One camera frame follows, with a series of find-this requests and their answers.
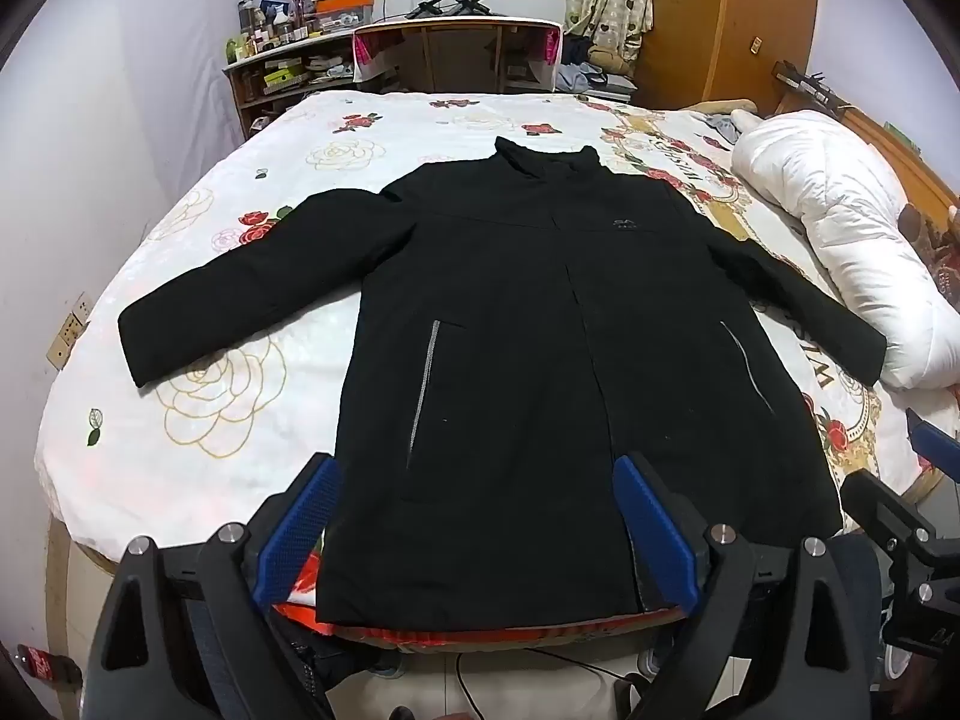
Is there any wall socket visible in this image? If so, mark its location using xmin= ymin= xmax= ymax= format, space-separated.
xmin=46 ymin=292 xmax=95 ymax=370

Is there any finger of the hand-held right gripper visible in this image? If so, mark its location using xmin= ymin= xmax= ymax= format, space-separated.
xmin=904 ymin=409 xmax=960 ymax=482

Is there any clothes pile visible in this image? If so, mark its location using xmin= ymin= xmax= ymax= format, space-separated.
xmin=559 ymin=34 xmax=638 ymax=91

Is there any dark bag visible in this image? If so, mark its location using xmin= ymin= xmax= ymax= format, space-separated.
xmin=289 ymin=626 xmax=406 ymax=698

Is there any floral bedsheet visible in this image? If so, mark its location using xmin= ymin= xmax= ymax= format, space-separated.
xmin=41 ymin=90 xmax=946 ymax=653

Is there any black jacket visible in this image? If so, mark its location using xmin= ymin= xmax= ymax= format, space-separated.
xmin=118 ymin=136 xmax=888 ymax=629

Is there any wooden shelf unit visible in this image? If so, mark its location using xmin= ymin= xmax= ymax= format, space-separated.
xmin=223 ymin=34 xmax=357 ymax=140

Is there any brown teddy bear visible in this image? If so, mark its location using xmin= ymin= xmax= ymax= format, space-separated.
xmin=900 ymin=202 xmax=960 ymax=293

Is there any small black rack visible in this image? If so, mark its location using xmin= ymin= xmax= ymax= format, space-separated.
xmin=772 ymin=64 xmax=835 ymax=100

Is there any wooden headboard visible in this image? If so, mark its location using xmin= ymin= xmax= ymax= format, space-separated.
xmin=772 ymin=60 xmax=960 ymax=218

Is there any red can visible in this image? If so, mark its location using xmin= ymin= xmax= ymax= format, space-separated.
xmin=15 ymin=641 xmax=83 ymax=691

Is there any wooden wardrobe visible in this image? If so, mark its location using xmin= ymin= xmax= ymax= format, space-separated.
xmin=634 ymin=0 xmax=818 ymax=112

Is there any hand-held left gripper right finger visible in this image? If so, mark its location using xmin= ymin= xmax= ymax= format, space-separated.
xmin=611 ymin=452 xmax=886 ymax=720

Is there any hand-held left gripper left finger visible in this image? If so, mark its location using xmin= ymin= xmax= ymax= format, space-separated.
xmin=82 ymin=452 xmax=344 ymax=720

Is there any white desk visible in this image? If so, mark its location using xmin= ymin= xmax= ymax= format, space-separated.
xmin=351 ymin=15 xmax=563 ymax=95

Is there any white duvet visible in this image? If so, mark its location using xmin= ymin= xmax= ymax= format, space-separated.
xmin=731 ymin=110 xmax=960 ymax=391

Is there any row of bottles and jars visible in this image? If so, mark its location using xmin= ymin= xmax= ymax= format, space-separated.
xmin=225 ymin=0 xmax=316 ymax=65

